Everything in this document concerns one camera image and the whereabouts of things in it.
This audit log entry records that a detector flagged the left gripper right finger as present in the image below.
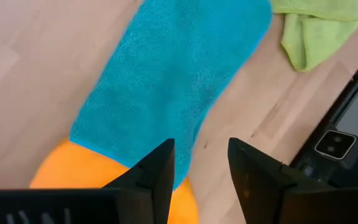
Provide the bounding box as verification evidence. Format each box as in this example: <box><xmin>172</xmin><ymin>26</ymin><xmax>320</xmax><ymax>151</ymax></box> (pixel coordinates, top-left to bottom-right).
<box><xmin>227</xmin><ymin>137</ymin><xmax>358</xmax><ymax>224</ymax></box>

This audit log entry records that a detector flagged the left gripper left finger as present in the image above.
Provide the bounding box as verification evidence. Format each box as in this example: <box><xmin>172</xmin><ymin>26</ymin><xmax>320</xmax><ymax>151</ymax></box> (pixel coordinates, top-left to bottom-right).
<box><xmin>0</xmin><ymin>138</ymin><xmax>177</xmax><ymax>224</ymax></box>

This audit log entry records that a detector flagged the large orange microfiber towel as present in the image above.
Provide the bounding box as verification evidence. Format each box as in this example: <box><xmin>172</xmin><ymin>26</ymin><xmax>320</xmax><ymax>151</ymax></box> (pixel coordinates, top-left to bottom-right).
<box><xmin>29</xmin><ymin>138</ymin><xmax>200</xmax><ymax>224</ymax></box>

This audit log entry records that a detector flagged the teal microfiber towel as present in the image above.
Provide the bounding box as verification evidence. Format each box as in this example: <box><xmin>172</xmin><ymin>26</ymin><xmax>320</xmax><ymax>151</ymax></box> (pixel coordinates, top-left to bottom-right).
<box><xmin>69</xmin><ymin>0</ymin><xmax>273</xmax><ymax>191</ymax></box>

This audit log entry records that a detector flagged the green microfiber towel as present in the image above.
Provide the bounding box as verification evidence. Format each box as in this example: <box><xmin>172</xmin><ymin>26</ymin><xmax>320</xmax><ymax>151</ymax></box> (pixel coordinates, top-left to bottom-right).
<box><xmin>270</xmin><ymin>0</ymin><xmax>358</xmax><ymax>73</ymax></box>

